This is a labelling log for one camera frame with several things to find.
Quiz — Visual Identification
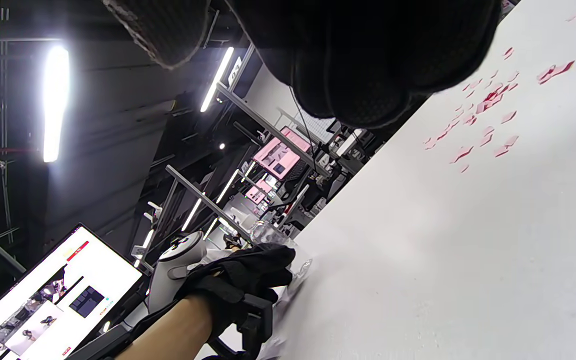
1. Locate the aluminium frame beam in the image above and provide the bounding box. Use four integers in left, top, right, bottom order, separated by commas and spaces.
165, 165, 254, 243
215, 82, 330, 177

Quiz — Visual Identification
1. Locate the long ceiling light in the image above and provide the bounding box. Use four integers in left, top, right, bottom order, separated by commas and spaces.
43, 45, 70, 163

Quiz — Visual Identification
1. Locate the short ceiling light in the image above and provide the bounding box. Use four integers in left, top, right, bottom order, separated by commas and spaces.
200, 47, 235, 113

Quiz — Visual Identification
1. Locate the computer monitor pink screen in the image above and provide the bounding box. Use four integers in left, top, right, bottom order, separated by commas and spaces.
253, 127, 311, 181

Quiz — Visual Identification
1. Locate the pile of pink paper scraps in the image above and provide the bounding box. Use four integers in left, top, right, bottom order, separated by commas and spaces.
423, 9, 576, 173

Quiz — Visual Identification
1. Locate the clear conical squeeze bottle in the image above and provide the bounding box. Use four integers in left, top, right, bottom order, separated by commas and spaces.
250, 220, 314, 288

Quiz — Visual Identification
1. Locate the person's left forearm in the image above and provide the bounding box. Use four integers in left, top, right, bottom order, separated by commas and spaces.
115, 295, 214, 360

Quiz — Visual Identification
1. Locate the person's left hand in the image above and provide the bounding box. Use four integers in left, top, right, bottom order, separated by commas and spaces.
175, 243, 296, 341

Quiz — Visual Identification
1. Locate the computer monitor white screen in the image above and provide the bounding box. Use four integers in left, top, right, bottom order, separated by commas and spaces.
0, 223, 143, 360

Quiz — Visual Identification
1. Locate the person's right hand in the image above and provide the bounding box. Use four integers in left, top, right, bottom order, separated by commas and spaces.
102, 0, 503, 130

